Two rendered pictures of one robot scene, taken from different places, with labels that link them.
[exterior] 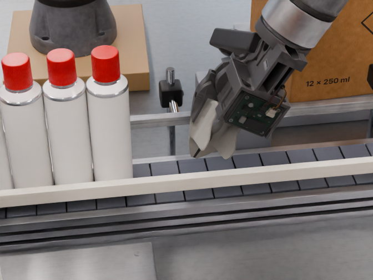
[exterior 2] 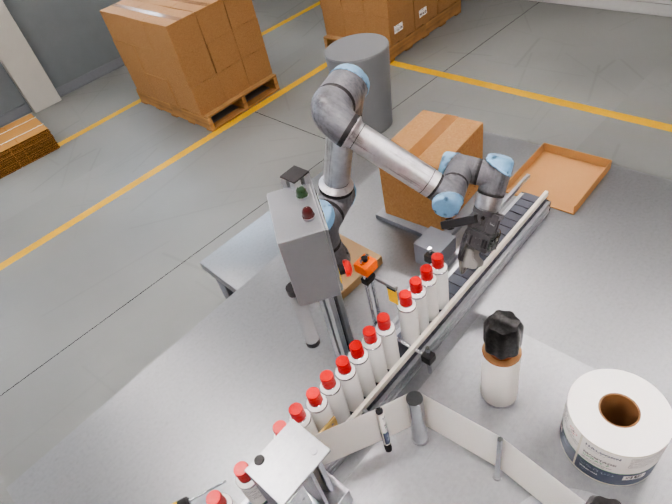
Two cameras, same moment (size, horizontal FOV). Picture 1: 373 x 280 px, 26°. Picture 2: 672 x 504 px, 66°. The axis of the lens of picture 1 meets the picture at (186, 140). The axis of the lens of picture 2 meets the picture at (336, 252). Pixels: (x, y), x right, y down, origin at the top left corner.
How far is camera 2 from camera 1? 97 cm
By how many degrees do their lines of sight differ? 23
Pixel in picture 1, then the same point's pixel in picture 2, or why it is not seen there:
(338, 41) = not seen: hidden behind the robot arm
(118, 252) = (477, 324)
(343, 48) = not seen: hidden behind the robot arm
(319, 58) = not seen: hidden behind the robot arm
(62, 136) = (434, 297)
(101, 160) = (443, 297)
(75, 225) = (446, 327)
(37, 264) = (461, 348)
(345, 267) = (530, 275)
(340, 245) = (520, 270)
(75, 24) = (340, 256)
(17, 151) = (422, 315)
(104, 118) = (444, 280)
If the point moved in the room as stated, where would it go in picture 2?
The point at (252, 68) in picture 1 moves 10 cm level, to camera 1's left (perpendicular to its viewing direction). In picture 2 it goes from (481, 228) to (458, 247)
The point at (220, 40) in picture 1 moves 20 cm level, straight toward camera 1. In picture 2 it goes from (450, 225) to (505, 258)
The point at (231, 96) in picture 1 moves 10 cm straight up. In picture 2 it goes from (480, 243) to (481, 216)
